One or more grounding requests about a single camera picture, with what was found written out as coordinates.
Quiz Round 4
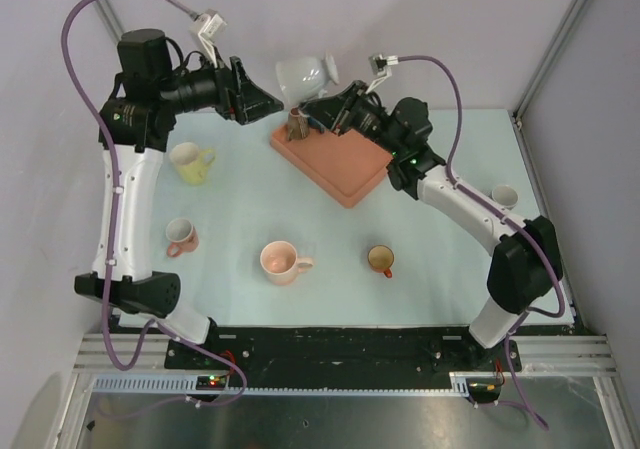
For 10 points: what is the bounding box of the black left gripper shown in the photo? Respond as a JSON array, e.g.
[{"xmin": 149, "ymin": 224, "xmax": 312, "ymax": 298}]
[{"xmin": 158, "ymin": 45, "xmax": 283, "ymax": 125}]

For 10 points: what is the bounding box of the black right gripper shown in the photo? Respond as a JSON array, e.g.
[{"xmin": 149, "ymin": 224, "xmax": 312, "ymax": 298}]
[{"xmin": 301, "ymin": 80, "xmax": 405, "ymax": 157}]

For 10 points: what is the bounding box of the white-grey mug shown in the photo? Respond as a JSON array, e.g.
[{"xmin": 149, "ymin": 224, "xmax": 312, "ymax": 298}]
[{"xmin": 275, "ymin": 52, "xmax": 340, "ymax": 106}]

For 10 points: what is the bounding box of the yellow faceted mug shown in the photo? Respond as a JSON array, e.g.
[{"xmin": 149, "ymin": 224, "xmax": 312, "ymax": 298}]
[{"xmin": 169, "ymin": 142, "xmax": 215, "ymax": 185}]

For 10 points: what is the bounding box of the pink mug with handle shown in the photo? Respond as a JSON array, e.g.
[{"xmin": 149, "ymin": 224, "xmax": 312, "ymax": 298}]
[{"xmin": 165, "ymin": 218, "xmax": 199, "ymax": 258}]

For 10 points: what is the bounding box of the small orange mug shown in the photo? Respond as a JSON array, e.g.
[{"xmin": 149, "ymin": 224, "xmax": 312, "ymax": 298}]
[{"xmin": 367, "ymin": 245, "xmax": 395, "ymax": 278}]

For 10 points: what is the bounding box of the large peach mug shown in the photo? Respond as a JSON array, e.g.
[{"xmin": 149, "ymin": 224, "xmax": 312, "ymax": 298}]
[{"xmin": 259, "ymin": 241, "xmax": 315, "ymax": 286}]

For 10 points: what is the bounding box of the grey-blue patterned mug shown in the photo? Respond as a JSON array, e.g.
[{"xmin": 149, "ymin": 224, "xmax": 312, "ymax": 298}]
[{"xmin": 491, "ymin": 184, "xmax": 519, "ymax": 211}]

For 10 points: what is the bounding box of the dark blue mug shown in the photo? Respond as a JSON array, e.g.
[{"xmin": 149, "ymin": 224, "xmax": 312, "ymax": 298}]
[{"xmin": 307, "ymin": 120, "xmax": 325, "ymax": 134}]

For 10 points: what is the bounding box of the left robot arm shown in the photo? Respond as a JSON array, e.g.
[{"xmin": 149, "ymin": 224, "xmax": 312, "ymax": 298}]
[{"xmin": 74, "ymin": 29, "xmax": 283, "ymax": 368}]

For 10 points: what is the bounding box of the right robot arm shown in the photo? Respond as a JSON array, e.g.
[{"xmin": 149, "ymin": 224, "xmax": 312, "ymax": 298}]
[{"xmin": 299, "ymin": 81, "xmax": 563, "ymax": 370}]

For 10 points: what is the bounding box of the brown striped mug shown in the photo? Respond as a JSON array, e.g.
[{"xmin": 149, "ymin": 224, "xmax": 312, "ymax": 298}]
[{"xmin": 286, "ymin": 107, "xmax": 310, "ymax": 141}]

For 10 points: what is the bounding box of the salmon plastic tray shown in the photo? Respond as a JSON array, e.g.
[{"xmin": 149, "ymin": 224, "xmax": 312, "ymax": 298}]
[{"xmin": 270, "ymin": 125, "xmax": 391, "ymax": 209}]

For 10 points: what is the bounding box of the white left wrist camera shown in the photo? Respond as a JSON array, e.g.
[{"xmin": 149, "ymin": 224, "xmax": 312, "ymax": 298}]
[{"xmin": 189, "ymin": 9, "xmax": 228, "ymax": 67}]

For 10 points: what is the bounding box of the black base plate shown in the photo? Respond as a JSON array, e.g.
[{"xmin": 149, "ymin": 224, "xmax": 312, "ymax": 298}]
[{"xmin": 164, "ymin": 327, "xmax": 522, "ymax": 390}]

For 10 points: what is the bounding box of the aluminium frame rail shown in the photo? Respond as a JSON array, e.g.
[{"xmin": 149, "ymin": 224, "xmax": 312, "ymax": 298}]
[{"xmin": 73, "ymin": 334, "xmax": 169, "ymax": 374}]

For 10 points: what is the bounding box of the grey slotted cable duct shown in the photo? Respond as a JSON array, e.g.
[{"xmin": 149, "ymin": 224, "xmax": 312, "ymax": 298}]
[{"xmin": 93, "ymin": 374, "xmax": 469, "ymax": 398}]

